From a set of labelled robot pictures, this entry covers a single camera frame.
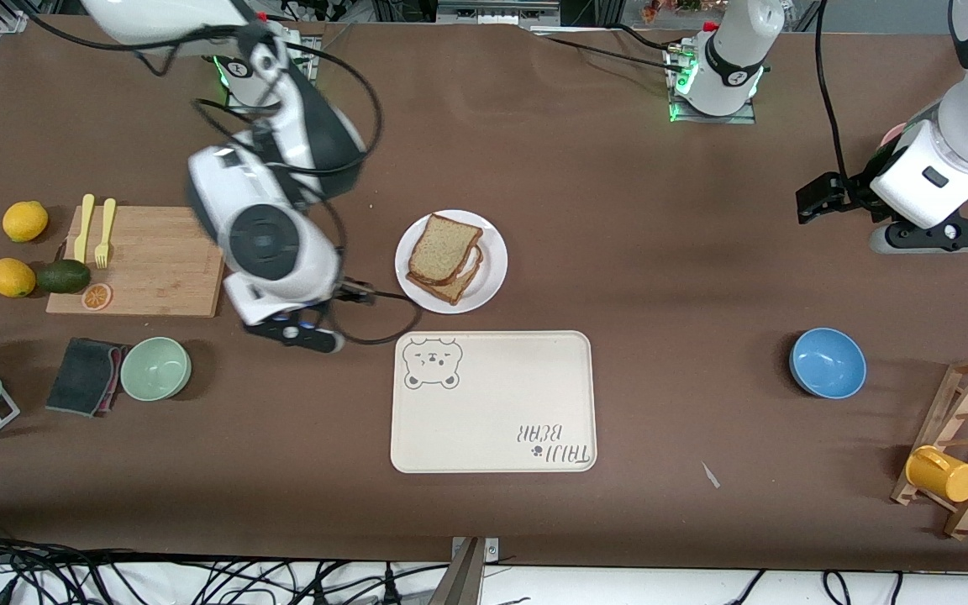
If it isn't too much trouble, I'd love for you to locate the plain bread slice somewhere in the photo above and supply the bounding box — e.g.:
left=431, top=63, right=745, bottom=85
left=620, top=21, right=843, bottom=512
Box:
left=408, top=213, right=484, bottom=287

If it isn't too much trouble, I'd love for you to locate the white round plate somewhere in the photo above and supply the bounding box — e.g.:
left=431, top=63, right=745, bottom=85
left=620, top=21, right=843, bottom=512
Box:
left=395, top=209, right=508, bottom=315

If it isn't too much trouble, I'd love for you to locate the bread slice under egg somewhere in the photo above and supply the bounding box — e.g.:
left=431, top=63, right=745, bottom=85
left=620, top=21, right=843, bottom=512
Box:
left=406, top=244, right=483, bottom=305

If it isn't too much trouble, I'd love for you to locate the blue bowl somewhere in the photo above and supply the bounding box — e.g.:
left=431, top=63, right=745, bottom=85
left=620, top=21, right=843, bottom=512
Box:
left=789, top=327, right=868, bottom=400

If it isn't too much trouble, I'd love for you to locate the beige bear print tray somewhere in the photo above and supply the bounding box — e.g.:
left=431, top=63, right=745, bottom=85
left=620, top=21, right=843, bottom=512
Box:
left=390, top=330, right=598, bottom=474

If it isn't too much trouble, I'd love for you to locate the wooden cutting board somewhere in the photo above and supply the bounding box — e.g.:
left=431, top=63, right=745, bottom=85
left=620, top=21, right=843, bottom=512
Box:
left=45, top=206, right=227, bottom=318

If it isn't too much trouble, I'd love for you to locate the light green bowl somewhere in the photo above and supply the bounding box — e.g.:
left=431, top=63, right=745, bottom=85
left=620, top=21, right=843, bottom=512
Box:
left=119, top=336, right=193, bottom=402

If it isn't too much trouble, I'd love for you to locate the wooden cup rack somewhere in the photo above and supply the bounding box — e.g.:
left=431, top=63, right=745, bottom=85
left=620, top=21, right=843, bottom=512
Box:
left=890, top=355, right=968, bottom=540

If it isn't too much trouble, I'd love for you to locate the yellow plastic fork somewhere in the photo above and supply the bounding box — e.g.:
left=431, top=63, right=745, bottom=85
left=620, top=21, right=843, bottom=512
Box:
left=95, top=197, right=117, bottom=270

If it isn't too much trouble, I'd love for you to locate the yellow plastic knife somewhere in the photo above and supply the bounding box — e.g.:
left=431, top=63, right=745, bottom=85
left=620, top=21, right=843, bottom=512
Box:
left=74, top=193, right=96, bottom=265

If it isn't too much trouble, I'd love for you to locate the grey folded cloth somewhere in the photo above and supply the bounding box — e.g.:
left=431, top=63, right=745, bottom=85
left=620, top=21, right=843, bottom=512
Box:
left=45, top=337, right=130, bottom=418

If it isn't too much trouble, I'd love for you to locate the dark green avocado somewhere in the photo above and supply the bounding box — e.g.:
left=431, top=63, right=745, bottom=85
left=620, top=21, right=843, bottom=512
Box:
left=35, top=259, right=92, bottom=295

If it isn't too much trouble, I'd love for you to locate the yellow mug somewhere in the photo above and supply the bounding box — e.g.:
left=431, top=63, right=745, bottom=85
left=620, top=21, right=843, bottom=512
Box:
left=905, top=445, right=968, bottom=503

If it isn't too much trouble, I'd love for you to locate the yellow lemon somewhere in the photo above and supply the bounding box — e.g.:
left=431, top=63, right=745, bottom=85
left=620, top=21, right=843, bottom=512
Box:
left=2, top=201, right=50, bottom=244
left=0, top=257, right=37, bottom=298

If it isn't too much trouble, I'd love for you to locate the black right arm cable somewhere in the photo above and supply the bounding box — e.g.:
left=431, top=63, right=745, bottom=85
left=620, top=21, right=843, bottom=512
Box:
left=26, top=13, right=424, bottom=346

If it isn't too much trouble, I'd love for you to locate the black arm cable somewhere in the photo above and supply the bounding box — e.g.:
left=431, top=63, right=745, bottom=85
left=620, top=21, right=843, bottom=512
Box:
left=26, top=13, right=424, bottom=346
left=814, top=0, right=856, bottom=184

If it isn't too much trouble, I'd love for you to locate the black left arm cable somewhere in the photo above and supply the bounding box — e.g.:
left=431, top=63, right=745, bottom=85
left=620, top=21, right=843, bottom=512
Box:
left=814, top=0, right=856, bottom=184

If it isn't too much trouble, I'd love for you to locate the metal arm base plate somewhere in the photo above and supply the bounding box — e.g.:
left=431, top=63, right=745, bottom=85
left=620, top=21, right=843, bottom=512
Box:
left=225, top=34, right=321, bottom=112
left=667, top=42, right=758, bottom=125

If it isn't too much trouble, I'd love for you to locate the black table cable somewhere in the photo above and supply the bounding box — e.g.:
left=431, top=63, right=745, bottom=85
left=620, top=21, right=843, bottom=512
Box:
left=530, top=25, right=678, bottom=70

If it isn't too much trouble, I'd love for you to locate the grey metal bracket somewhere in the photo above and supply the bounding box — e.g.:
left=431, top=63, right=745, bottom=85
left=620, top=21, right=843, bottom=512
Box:
left=429, top=536, right=500, bottom=605

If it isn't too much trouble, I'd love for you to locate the metal frame beam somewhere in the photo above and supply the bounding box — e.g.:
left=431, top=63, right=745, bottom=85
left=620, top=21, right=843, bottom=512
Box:
left=436, top=0, right=565, bottom=26

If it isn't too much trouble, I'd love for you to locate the black floor cable bundle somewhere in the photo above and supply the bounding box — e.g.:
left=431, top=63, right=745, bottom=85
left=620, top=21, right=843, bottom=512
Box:
left=0, top=519, right=451, bottom=605

